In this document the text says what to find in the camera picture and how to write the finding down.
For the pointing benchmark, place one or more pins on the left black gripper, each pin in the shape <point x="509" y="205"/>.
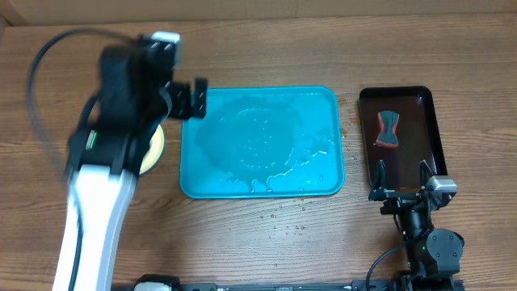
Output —
<point x="179" y="94"/>

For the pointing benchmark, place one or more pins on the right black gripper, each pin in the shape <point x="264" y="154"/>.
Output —
<point x="381" y="189"/>

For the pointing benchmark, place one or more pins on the red black sponge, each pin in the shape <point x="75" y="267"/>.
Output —
<point x="387" y="137"/>

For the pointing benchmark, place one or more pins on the yellow-green plate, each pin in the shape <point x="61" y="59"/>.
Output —
<point x="156" y="147"/>

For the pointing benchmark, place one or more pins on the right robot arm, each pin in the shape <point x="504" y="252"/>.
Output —
<point x="433" y="255"/>

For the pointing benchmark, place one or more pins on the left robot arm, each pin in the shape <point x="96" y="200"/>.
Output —
<point x="137" y="92"/>

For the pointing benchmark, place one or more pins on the black rectangular tray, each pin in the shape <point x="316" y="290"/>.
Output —
<point x="417" y="132"/>

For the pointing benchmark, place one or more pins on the teal plastic tray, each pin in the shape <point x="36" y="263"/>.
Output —
<point x="266" y="142"/>

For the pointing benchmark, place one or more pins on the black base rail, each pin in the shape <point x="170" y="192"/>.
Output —
<point x="160" y="282"/>

